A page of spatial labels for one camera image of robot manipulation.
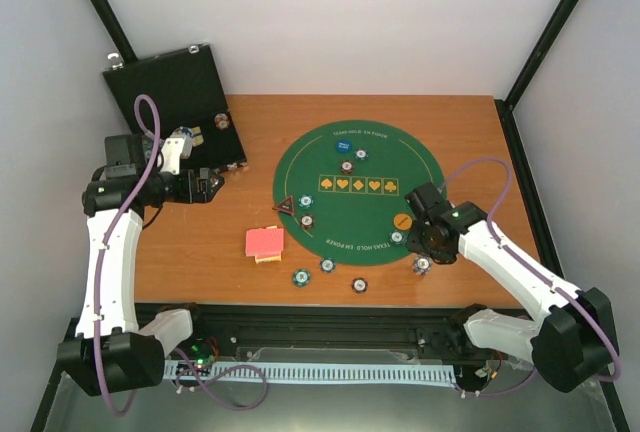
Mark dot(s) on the orange chip in case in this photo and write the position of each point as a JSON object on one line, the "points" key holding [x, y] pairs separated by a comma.
{"points": [[222, 121]]}

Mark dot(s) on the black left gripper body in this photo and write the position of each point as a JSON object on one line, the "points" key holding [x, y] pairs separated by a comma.
{"points": [[186, 194]]}

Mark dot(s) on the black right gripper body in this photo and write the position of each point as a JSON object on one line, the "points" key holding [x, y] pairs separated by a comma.
{"points": [[424, 244]]}

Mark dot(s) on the red playing card deck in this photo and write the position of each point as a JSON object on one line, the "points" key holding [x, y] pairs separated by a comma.
{"points": [[265, 244]]}

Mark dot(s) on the brown poker chip stack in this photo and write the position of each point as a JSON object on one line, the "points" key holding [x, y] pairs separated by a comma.
{"points": [[359, 285]]}

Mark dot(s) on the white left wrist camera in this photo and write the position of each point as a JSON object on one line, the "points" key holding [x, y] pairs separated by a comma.
{"points": [[173, 151]]}

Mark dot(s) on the grey poker chip stack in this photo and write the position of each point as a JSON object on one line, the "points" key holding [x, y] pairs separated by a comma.
{"points": [[421, 265]]}

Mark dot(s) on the black aluminium frame rail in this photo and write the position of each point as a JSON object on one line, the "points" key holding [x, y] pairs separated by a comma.
{"points": [[333, 335]]}

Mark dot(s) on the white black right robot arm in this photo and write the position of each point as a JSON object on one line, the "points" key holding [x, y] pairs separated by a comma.
{"points": [[569, 334]]}

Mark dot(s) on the blue chips in case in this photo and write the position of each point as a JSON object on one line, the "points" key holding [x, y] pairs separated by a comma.
{"points": [[193, 133]]}

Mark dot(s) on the light blue cable duct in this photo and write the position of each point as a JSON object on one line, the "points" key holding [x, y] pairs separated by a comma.
{"points": [[331, 374]]}

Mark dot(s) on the orange big blind button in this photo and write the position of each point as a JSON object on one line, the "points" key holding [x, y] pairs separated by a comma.
{"points": [[402, 221]]}

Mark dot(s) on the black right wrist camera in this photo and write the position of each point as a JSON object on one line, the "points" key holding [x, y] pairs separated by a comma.
{"points": [[425, 199]]}

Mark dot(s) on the blue small blind button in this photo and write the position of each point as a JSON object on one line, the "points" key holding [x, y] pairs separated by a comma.
{"points": [[343, 146]]}

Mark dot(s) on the round green poker mat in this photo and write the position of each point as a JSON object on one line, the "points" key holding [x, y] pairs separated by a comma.
{"points": [[353, 213]]}

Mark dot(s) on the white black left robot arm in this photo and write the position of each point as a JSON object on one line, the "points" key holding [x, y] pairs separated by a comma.
{"points": [[109, 351]]}

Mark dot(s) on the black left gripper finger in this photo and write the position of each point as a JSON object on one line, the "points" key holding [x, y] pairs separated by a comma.
{"points": [[206, 196], [209, 178]]}

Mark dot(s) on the red triangular dealer button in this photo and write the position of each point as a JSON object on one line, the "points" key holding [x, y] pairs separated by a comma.
{"points": [[286, 206]]}

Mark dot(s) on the teal poker chip stack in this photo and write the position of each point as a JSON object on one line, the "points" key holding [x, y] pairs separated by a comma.
{"points": [[301, 277]]}

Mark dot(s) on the black poker case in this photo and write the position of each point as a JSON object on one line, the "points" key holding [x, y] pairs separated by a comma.
{"points": [[187, 90]]}

